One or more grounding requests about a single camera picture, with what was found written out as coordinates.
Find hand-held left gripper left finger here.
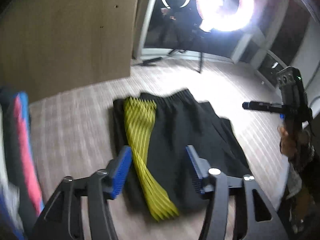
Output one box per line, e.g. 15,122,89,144
32,145,132,240

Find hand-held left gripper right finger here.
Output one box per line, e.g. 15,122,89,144
185,145,289,240

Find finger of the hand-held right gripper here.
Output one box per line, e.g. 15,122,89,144
242,101,285,114

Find black shorts with yellow stripes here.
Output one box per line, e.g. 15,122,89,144
112,88,252,222

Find person's right forearm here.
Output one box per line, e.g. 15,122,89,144
280,127,320,240

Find person's right hand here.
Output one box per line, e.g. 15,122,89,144
278,125,299,158

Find pink white plaid blanket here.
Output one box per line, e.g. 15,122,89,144
27,57,293,240

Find black tripod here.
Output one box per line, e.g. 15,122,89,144
167,27,204,74

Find pink and blue garment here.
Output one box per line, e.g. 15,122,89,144
0,87,45,240

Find wooden cabinet panel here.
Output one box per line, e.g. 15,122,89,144
0,0,142,103

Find ring light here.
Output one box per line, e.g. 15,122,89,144
195,0,255,33

